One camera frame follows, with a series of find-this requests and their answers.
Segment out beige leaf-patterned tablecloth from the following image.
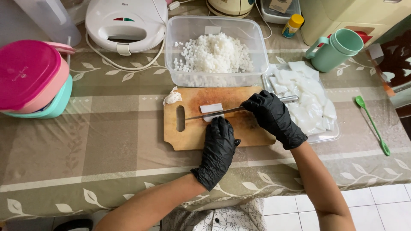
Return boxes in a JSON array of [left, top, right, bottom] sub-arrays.
[[0, 0, 411, 222]]

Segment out cream rice cooker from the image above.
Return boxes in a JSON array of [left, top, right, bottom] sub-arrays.
[[205, 0, 256, 19]]

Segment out mint green lidded mug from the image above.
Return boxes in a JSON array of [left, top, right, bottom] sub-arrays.
[[305, 28, 365, 73]]

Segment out translucent plastic jug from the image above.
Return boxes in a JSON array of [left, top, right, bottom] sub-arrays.
[[13, 0, 82, 47]]

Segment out clear plastic container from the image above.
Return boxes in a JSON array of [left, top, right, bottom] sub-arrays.
[[164, 15, 270, 88]]

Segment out clear storage box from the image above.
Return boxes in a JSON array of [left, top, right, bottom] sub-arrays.
[[260, 0, 302, 25]]

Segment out magenta container lid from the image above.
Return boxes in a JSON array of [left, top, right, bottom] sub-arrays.
[[0, 40, 62, 111]]

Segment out clear plastic tray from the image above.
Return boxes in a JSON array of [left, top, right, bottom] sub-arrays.
[[262, 62, 341, 144]]

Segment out person's patterned white clothing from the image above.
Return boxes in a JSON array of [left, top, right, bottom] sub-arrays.
[[160, 198, 268, 231]]

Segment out heap of white jelly cubes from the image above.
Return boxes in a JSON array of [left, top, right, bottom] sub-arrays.
[[173, 32, 255, 75]]

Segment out pile of white jelly sheets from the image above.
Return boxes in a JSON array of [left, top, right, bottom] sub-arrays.
[[269, 61, 338, 135]]

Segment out person's right hand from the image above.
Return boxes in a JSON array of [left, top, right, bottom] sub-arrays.
[[241, 90, 308, 150]]

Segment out white sandwich maker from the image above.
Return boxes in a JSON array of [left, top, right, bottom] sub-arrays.
[[85, 0, 169, 56]]

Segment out light pink plastic container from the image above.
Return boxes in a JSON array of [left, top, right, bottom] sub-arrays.
[[10, 41, 76, 115]]

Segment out person's left hand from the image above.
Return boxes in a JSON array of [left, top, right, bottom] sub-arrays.
[[191, 116, 241, 192]]

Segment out black object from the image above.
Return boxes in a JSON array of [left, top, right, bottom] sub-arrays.
[[53, 218, 94, 231]]

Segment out white power cable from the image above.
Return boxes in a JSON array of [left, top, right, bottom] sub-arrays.
[[85, 30, 166, 71]]

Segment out teal plastic container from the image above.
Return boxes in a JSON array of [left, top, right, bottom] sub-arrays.
[[1, 74, 74, 119]]

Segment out white jelly scraps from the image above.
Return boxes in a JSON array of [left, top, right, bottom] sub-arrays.
[[163, 86, 183, 106]]

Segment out small yellow-capped bottle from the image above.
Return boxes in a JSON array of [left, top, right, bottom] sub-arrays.
[[282, 14, 304, 39]]

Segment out wooden cutting board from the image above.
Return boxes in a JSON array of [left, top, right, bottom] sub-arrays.
[[163, 86, 277, 151]]

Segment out cream cabinet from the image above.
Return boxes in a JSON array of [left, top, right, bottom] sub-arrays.
[[299, 0, 411, 47]]

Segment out brown carton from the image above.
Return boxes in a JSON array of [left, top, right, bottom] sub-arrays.
[[269, 0, 293, 14]]

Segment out steel kitchen knife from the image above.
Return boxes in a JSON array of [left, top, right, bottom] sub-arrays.
[[186, 95, 299, 121]]

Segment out thin white cord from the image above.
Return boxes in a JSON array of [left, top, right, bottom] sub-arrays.
[[255, 3, 273, 40]]

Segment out green plastic spoon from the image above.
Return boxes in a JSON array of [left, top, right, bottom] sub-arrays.
[[355, 95, 391, 157]]

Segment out white jelly slab piece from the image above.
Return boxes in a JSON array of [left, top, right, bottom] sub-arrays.
[[200, 103, 225, 123]]

